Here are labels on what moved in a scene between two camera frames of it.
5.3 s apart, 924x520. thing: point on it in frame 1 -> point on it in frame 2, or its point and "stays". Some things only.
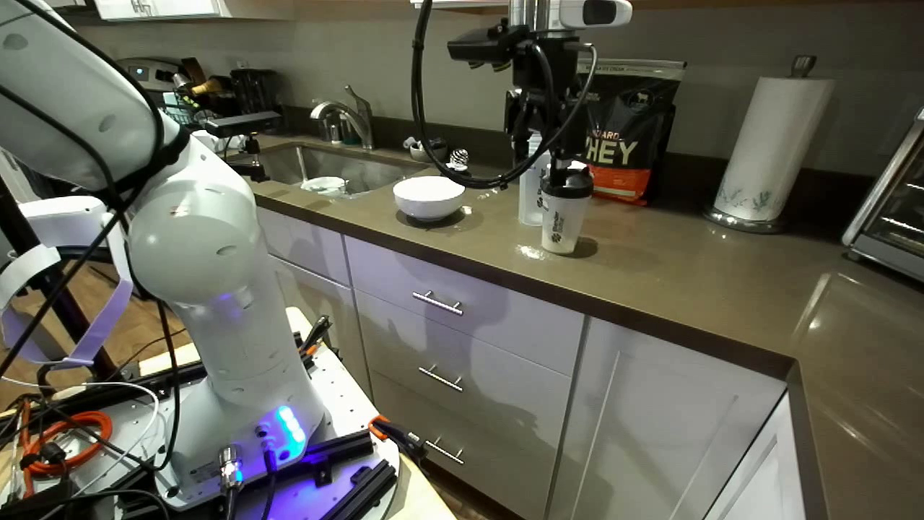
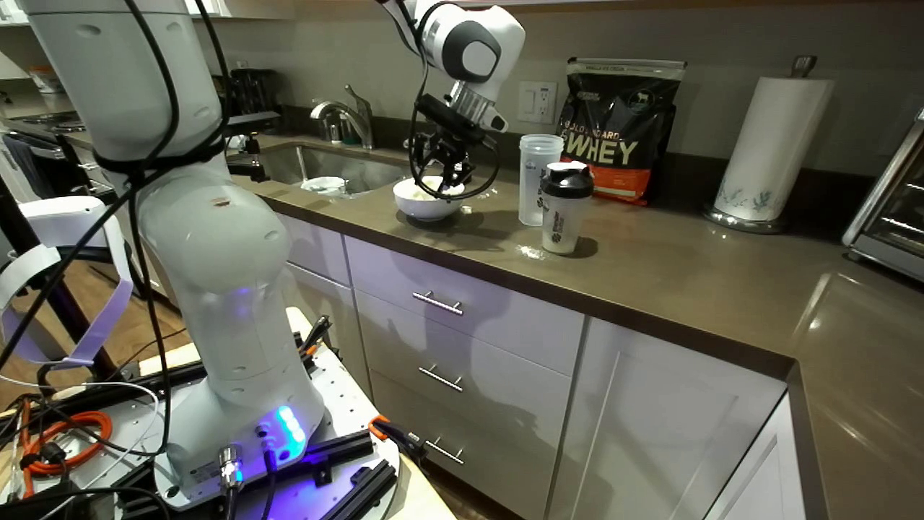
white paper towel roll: [770, 144] stays
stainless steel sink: [365, 170] stays
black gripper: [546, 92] -> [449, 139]
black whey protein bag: [630, 124] stays
